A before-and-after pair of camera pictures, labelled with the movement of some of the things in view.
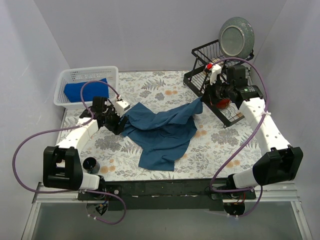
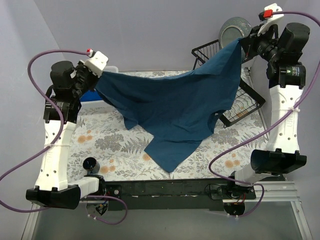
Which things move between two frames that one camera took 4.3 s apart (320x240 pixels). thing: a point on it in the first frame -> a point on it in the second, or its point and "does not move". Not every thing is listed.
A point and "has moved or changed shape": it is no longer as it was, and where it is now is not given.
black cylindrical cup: [91, 165] does not move
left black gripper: [119, 124] -> [92, 80]
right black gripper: [210, 93] -> [249, 45]
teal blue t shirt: [163, 136] has moved or changed shape
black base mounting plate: [169, 195] does not move
